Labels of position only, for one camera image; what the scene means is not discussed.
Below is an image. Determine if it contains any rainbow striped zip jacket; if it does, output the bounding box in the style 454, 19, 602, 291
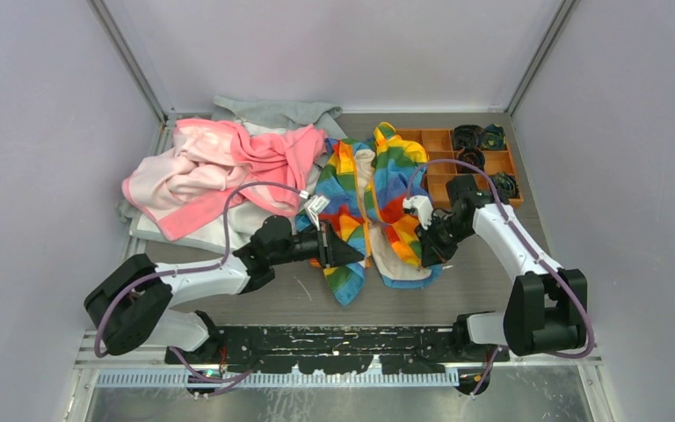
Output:
315, 122, 442, 306

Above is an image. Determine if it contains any pink fleece garment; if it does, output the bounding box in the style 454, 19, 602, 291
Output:
121, 119, 326, 241

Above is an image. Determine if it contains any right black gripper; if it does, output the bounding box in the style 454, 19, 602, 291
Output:
414, 214, 475, 267

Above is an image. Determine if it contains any orange compartment tray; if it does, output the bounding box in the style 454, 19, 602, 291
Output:
398, 124, 523, 208

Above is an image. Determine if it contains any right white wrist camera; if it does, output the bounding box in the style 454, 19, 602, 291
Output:
403, 195, 434, 229

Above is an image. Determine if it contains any dark rolled tie back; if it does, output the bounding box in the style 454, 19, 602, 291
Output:
451, 125, 485, 150

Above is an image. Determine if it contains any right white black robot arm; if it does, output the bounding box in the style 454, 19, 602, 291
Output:
403, 175, 589, 361

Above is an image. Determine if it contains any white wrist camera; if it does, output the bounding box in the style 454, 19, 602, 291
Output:
301, 191, 330, 229
403, 195, 434, 229

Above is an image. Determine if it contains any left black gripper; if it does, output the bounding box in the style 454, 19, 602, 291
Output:
270, 218, 363, 269

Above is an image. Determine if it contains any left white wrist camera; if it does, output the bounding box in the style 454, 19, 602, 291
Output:
301, 191, 330, 229

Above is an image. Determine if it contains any blue green rolled tie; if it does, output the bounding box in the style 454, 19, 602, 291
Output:
490, 171, 520, 200

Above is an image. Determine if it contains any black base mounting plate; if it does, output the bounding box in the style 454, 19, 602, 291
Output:
164, 323, 494, 375

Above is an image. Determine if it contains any silver slotted aluminium rail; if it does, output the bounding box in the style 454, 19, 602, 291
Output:
95, 367, 459, 389

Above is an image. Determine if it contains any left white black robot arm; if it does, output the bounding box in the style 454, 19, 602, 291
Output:
83, 216, 364, 363

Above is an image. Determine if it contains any grey white garment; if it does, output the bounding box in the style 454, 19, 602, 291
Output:
118, 96, 345, 253

